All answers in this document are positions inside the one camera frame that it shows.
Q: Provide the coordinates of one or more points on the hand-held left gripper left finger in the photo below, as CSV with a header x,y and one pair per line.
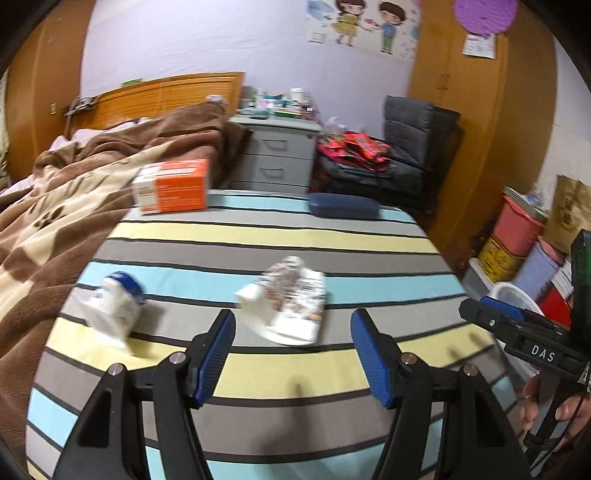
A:
x,y
214,355

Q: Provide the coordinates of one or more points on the white plastic packet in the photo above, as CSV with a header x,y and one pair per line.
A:
x,y
295,309

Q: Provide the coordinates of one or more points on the orange and white box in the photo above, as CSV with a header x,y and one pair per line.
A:
x,y
180,189

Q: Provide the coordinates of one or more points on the brown paper bag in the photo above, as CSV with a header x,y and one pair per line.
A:
x,y
565,207

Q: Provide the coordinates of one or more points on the tall wooden wardrobe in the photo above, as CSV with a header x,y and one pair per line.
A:
x,y
503,115

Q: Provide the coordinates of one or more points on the purple round mat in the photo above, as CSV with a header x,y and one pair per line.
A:
x,y
485,14

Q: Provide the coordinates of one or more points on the green flat box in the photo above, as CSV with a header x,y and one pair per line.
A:
x,y
130,83

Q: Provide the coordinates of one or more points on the striped bed sheet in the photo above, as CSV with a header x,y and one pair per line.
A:
x,y
277,240

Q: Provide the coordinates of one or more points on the red patterned bag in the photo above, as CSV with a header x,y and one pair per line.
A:
x,y
355,150

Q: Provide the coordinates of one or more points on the yellow printed box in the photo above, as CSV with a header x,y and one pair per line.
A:
x,y
501,261

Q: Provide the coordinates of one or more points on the clear plastic bag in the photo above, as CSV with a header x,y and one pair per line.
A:
x,y
339,127

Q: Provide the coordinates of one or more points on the blue-capped bottle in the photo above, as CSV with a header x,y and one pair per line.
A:
x,y
113,309

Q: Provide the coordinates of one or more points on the grey bedside cabinet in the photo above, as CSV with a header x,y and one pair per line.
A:
x,y
277,147

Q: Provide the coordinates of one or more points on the white wall switch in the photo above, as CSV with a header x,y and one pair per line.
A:
x,y
316,36

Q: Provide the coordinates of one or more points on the stack of papers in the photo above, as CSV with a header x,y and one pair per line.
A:
x,y
521,196

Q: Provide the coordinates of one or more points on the dark blue glasses case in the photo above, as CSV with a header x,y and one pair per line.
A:
x,y
341,206

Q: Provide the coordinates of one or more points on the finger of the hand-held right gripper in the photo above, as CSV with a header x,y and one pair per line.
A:
x,y
503,307
485,318

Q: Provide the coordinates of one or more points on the brown patterned blanket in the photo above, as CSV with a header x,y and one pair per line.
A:
x,y
69,207

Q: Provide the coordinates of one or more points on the person's right hand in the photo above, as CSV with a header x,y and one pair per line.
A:
x,y
533,401

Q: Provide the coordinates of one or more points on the pink plastic bucket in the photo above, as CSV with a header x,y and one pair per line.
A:
x,y
517,228

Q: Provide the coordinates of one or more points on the pink pillow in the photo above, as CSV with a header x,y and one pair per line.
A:
x,y
74,138

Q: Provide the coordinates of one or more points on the wall poster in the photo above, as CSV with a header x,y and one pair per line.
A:
x,y
351,27

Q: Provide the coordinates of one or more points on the pile of bottles and boxes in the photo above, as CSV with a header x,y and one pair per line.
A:
x,y
281,104

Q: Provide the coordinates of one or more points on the red box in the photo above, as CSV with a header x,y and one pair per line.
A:
x,y
554,307

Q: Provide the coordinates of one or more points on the pale purple plastic bin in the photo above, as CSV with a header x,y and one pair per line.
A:
x,y
538,272

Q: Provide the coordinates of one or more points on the grey padded cushion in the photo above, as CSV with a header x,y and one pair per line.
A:
x,y
406,124

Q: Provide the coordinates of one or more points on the white round trash bin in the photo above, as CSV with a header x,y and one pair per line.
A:
x,y
508,291

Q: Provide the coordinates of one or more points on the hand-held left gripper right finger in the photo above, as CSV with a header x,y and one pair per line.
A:
x,y
369,360

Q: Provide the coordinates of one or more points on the wooden headboard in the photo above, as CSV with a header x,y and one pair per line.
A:
x,y
161,92

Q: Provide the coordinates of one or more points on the black chair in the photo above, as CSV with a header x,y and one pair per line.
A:
x,y
455,138

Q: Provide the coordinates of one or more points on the white paper note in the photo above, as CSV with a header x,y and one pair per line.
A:
x,y
479,46

